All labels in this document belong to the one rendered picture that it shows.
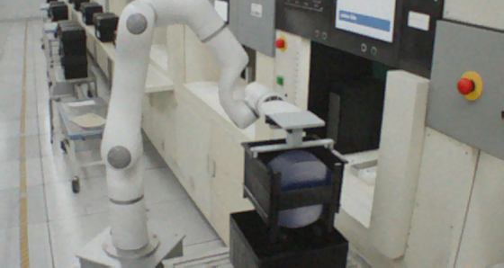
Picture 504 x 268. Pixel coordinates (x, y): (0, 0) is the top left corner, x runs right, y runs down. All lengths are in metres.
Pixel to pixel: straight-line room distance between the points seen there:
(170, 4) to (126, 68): 0.22
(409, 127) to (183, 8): 0.70
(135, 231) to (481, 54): 1.14
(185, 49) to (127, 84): 1.87
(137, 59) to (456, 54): 0.85
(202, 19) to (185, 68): 1.92
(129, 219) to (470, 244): 1.02
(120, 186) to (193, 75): 1.89
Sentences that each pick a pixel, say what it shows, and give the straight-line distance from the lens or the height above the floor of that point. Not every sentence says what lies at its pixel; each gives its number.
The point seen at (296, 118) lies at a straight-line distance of 1.31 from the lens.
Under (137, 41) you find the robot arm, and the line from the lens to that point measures 1.36.
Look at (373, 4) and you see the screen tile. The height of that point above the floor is 1.57.
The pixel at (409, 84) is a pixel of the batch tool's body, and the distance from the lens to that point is 1.29.
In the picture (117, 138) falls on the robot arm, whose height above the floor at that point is 1.18.
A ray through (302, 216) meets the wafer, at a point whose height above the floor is 1.01.
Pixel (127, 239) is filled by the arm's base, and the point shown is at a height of 0.82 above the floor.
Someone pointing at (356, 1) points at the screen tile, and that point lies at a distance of 1.53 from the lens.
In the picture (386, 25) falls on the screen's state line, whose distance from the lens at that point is 1.42.
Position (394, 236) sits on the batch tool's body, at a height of 0.95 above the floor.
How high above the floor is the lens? 1.69
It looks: 20 degrees down
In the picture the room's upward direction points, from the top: 1 degrees clockwise
